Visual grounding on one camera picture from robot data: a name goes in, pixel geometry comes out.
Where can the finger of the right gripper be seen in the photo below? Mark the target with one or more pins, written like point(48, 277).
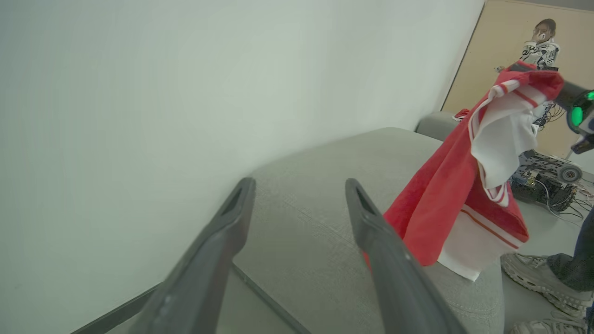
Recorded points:
point(571, 95)

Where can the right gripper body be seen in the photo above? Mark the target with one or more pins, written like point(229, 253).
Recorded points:
point(585, 116)

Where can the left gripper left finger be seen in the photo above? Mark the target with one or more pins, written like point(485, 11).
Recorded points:
point(204, 269)

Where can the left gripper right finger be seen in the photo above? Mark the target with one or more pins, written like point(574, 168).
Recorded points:
point(399, 287)

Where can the red white striped jersey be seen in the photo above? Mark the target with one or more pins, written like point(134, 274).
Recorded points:
point(441, 195)

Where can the wheeled robot base with electronics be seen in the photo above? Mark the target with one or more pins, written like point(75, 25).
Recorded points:
point(543, 181)

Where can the grey fabric sofa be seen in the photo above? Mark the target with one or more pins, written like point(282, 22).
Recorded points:
point(315, 222)

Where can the person in patterned shirt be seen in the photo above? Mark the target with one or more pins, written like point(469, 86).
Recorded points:
point(543, 48)

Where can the beige wooden board panel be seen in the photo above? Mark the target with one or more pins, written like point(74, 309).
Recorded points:
point(496, 46)

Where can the small red white cloth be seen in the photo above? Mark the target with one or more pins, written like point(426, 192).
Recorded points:
point(461, 115)

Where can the dark trouser leg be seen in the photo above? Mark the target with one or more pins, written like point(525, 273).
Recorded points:
point(577, 269)

